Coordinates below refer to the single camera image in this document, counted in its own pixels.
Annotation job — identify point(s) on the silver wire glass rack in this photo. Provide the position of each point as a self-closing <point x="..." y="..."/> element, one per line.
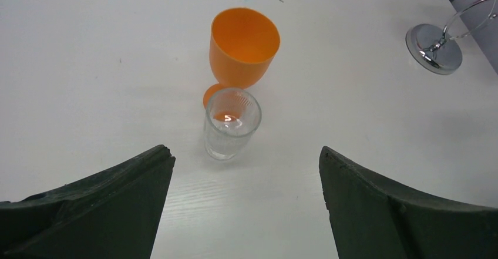
<point x="435" y="49"/>

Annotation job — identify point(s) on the orange wine glass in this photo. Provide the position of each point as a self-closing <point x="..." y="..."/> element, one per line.
<point x="243" y="43"/>

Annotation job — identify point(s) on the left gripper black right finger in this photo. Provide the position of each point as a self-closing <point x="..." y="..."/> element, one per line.
<point x="373" y="216"/>

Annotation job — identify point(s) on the clear wine glass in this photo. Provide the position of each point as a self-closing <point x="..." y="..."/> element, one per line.
<point x="232" y="116"/>

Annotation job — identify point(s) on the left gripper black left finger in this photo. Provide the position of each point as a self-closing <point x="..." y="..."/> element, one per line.
<point x="114" y="213"/>

